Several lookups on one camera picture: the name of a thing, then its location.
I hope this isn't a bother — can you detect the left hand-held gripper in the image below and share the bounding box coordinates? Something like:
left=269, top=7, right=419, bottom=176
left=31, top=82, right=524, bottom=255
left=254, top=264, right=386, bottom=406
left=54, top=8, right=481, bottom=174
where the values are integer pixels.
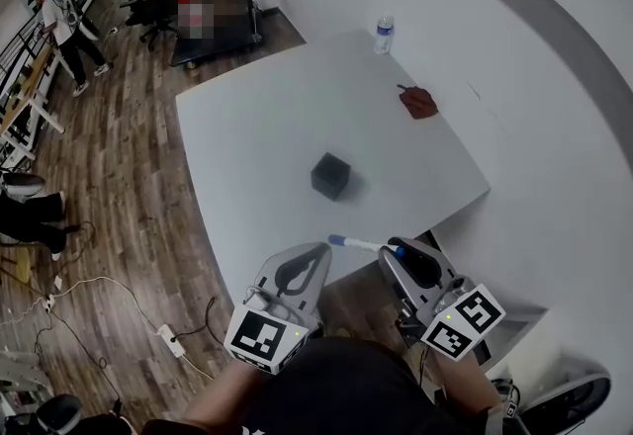
left=224, top=241, right=334, bottom=376

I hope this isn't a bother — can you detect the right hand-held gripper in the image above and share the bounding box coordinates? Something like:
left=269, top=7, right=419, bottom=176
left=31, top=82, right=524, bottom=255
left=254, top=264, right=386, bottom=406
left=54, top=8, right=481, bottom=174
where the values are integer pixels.
left=377, top=236, right=507, bottom=363

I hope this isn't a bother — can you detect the white marker with blue cap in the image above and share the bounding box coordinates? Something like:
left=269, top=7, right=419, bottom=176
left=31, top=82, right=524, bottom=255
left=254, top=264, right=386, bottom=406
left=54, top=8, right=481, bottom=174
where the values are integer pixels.
left=327, top=233, right=407, bottom=260

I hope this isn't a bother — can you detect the black cube pen holder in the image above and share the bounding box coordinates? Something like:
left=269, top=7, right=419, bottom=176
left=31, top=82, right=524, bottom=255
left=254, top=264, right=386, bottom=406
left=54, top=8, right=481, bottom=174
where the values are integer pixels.
left=310, top=151, right=353, bottom=202

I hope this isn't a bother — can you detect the person's right forearm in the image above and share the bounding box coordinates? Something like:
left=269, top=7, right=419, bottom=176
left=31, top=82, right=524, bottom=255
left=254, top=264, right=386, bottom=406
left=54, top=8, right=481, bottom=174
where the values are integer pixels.
left=433, top=346, right=501, bottom=427

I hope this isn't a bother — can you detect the person's left forearm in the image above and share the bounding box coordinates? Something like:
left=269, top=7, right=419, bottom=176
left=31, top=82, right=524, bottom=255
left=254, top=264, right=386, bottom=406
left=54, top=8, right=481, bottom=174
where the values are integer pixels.
left=181, top=359, right=278, bottom=433

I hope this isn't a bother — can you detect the white shelf under table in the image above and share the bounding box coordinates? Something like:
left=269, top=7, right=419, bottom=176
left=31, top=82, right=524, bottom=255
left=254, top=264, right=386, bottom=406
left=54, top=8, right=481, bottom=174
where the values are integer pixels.
left=472, top=304, right=551, bottom=368

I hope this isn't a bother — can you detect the person's black shirt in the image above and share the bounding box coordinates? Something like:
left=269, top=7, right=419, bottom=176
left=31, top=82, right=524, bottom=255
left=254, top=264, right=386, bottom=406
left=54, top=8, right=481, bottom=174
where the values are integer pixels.
left=141, top=334, right=489, bottom=435

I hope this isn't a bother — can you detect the red cloth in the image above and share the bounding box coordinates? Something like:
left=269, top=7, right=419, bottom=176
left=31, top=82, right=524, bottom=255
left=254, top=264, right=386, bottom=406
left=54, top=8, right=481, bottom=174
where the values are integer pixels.
left=396, top=83, right=440, bottom=121

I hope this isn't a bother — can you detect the black and white office chair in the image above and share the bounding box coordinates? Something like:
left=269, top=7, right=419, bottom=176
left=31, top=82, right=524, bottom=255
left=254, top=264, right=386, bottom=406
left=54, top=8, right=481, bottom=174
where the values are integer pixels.
left=516, top=362, right=614, bottom=435

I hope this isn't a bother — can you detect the clear plastic water bottle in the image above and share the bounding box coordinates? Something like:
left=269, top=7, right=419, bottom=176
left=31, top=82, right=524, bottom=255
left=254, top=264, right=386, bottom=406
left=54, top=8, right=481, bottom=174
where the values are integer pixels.
left=372, top=13, right=397, bottom=56

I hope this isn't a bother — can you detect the yellow stool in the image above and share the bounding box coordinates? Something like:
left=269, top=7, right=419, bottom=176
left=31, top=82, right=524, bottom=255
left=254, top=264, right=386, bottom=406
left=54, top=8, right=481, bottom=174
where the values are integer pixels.
left=0, top=243, right=34, bottom=285

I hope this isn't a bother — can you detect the wooden desk with white legs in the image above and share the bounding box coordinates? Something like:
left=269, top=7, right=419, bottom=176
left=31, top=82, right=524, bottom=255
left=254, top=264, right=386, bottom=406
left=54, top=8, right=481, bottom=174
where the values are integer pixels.
left=0, top=41, right=66, bottom=163

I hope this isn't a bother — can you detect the black metal railing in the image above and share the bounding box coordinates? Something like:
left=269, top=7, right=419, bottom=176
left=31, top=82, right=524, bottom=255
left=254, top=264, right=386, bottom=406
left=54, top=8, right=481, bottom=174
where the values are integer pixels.
left=0, top=0, right=100, bottom=96

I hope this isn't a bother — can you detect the black cable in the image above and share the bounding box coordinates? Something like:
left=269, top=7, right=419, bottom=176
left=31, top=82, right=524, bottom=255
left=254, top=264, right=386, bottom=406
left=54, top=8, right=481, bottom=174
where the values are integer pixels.
left=170, top=295, right=219, bottom=343

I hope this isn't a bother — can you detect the white cable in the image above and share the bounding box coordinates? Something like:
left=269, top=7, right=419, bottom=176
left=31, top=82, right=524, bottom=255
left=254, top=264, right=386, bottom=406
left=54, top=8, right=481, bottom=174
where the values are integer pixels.
left=0, top=275, right=215, bottom=381

